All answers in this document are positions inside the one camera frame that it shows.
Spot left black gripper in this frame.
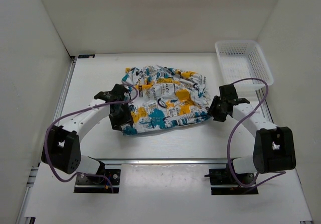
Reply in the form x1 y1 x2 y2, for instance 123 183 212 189
109 103 134 132

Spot white patterned shorts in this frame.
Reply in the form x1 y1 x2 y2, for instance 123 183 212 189
121 65 211 136

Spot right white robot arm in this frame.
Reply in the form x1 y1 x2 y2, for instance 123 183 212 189
208 84 296 184

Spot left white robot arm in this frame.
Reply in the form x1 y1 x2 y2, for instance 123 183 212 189
41 84 138 184

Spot white plastic basket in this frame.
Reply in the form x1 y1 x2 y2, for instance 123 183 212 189
215 40 274 92

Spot dark label sticker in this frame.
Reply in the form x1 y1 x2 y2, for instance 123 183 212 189
78 54 95 59

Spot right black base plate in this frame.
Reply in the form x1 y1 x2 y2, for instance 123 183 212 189
204 163 259 195

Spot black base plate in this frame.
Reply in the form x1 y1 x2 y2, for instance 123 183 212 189
74 162 121 194
204 163 259 195

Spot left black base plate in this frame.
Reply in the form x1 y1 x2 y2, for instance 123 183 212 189
74 162 121 194

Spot aluminium rail frame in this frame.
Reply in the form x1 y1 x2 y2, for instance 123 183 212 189
24 53 312 223

